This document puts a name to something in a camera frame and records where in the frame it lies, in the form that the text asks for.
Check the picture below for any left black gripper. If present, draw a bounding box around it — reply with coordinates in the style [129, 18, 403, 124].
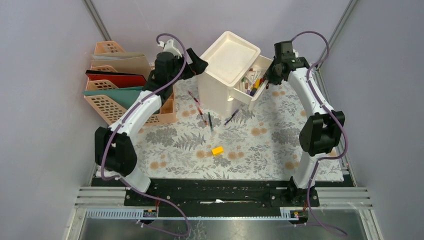
[167, 48, 207, 85]

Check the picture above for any white top drawer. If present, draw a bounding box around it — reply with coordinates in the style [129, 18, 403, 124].
[228, 55, 272, 111]

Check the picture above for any dark red capped marker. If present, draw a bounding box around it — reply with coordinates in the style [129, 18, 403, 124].
[257, 78, 265, 89]

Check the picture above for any yellow capped white marker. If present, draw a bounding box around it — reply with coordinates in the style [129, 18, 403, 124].
[251, 78, 260, 89]

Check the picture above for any beige notebook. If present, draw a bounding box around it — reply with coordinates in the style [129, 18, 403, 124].
[91, 52, 152, 78]

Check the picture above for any white three-drawer cabinet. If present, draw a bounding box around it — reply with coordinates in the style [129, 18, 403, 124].
[196, 31, 261, 118]

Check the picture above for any red ring binder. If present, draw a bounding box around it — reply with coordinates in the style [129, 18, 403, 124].
[85, 70, 147, 88]

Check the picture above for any teal folder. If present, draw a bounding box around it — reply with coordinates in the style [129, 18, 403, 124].
[82, 86, 162, 116]

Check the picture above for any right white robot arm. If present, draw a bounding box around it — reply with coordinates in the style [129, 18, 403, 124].
[265, 40, 345, 206]

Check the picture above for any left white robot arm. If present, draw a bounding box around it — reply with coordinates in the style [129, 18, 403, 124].
[94, 39, 209, 206]

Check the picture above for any blue pen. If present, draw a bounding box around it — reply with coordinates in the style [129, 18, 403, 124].
[224, 108, 240, 126]

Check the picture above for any clear green pen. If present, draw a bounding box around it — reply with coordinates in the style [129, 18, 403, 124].
[207, 112, 215, 136]

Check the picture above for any orange clear pen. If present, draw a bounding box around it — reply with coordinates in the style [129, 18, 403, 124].
[197, 106, 208, 126]

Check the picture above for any peach plastic file organizer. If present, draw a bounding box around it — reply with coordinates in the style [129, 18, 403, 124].
[82, 40, 178, 127]

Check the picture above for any floral table mat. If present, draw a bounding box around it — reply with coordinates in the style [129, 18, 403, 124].
[95, 62, 345, 182]

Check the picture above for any yellow eraser block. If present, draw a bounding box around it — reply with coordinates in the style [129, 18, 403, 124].
[211, 146, 224, 156]

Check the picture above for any aluminium corner frame post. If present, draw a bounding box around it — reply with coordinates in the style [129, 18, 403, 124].
[82, 0, 112, 41]

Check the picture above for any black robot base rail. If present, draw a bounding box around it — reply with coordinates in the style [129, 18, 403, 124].
[91, 177, 355, 218]

